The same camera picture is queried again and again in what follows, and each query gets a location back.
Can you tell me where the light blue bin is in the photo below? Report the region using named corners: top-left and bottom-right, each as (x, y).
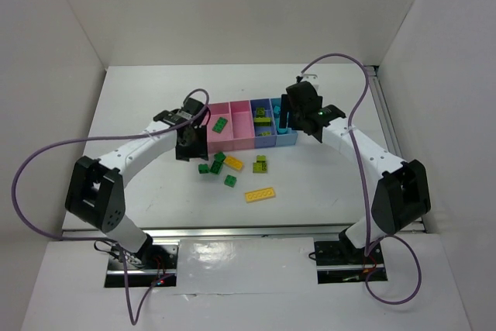
top-left (270, 98), bottom-right (298, 147)

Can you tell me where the dark green upturned lego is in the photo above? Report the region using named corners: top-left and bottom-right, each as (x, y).
top-left (209, 160), bottom-right (223, 175)

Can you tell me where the aluminium right rail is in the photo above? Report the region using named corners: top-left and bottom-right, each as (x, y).
top-left (365, 65), bottom-right (403, 158)

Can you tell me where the lime long lego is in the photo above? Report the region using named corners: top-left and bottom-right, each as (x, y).
top-left (253, 117), bottom-right (272, 126)

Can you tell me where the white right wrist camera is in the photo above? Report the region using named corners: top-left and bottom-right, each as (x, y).
top-left (296, 74), bottom-right (319, 91)

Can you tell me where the dark green long lego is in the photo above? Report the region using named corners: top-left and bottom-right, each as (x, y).
top-left (212, 117), bottom-right (228, 133)

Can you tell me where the lime stacked lego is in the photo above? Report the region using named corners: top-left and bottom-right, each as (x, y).
top-left (252, 155), bottom-right (268, 174)

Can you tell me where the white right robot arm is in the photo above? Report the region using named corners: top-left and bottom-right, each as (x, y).
top-left (281, 81), bottom-right (431, 250)

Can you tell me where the yellow long lego plate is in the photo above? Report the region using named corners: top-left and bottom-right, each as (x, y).
top-left (244, 188), bottom-right (276, 203)

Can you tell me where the aluminium front rail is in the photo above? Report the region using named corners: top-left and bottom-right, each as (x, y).
top-left (61, 222), bottom-right (357, 241)

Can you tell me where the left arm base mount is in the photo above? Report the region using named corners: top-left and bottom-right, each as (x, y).
top-left (94, 241), bottom-right (179, 288)

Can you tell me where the small pink bin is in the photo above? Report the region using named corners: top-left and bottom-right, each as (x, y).
top-left (229, 100), bottom-right (255, 150)

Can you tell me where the dark green square lego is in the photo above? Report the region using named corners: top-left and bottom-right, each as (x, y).
top-left (214, 152), bottom-right (226, 163)

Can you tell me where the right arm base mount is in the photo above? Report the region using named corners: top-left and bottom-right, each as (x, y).
top-left (308, 234), bottom-right (388, 284)

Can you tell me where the small dark green lego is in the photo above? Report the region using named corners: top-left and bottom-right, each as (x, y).
top-left (198, 164), bottom-right (209, 174)

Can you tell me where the dark blue bin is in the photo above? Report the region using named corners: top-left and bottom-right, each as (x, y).
top-left (250, 98), bottom-right (276, 148)

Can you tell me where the aluminium rail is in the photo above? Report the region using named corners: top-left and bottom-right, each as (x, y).
top-left (61, 222), bottom-right (357, 241)
top-left (365, 65), bottom-right (403, 158)

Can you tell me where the dark green lego right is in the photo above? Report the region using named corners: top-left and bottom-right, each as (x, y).
top-left (224, 174), bottom-right (237, 188)

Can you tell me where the large pink bin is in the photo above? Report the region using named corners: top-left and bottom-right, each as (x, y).
top-left (203, 102), bottom-right (233, 154)

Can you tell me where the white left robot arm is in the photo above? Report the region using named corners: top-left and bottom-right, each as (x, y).
top-left (65, 98), bottom-right (209, 261)

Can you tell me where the yellow short lego brick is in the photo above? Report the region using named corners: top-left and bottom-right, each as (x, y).
top-left (224, 156), bottom-right (244, 172)

